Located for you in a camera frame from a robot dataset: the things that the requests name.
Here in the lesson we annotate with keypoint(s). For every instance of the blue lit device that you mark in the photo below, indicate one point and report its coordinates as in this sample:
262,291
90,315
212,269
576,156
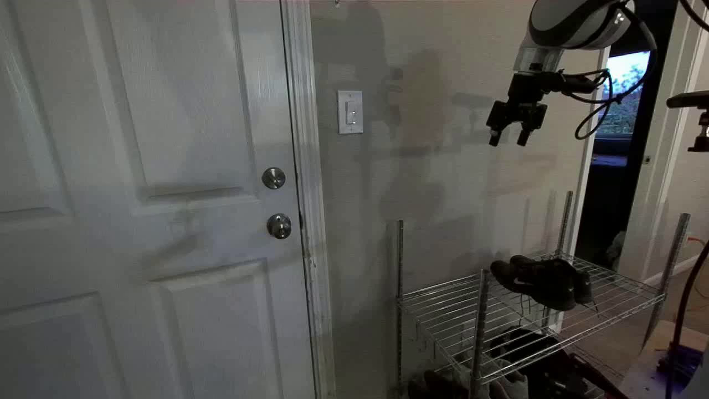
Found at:
683,363

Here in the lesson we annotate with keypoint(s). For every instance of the black camera on stand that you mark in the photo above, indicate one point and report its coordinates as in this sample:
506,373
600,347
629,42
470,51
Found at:
690,102

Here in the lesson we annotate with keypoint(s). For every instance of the silver round door knob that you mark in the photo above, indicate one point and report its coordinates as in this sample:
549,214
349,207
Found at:
277,225

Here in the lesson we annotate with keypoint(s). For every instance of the bright window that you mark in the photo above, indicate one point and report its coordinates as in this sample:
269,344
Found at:
623,90

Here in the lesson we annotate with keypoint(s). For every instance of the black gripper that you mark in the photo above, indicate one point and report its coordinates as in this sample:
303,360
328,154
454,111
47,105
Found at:
528,90

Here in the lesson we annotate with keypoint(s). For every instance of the white interior doorway trim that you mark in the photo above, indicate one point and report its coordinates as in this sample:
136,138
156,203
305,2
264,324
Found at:
665,147

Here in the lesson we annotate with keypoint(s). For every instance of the white panelled entry door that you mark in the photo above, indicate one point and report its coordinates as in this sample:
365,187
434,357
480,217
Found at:
133,207

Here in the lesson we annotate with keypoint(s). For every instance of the white entry door frame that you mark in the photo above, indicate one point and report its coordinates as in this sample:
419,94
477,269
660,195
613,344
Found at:
307,199

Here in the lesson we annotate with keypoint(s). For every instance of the cardboard box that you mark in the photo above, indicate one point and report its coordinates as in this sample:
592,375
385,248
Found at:
649,362

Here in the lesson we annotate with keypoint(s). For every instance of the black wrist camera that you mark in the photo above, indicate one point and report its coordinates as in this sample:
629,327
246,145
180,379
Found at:
576,81

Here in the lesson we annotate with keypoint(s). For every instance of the white light switch plate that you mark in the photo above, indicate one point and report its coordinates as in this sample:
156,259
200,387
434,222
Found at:
350,111

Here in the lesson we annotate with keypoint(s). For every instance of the black sneaker with white logo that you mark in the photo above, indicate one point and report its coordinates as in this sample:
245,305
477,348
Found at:
534,284

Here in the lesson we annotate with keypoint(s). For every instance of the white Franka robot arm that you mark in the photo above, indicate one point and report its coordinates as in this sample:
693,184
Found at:
569,22

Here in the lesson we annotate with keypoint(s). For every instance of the plain black sneaker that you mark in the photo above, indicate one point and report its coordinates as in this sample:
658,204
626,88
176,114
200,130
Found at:
584,278

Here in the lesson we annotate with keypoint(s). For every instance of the silver deadbolt lock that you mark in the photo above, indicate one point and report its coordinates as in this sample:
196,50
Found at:
273,177

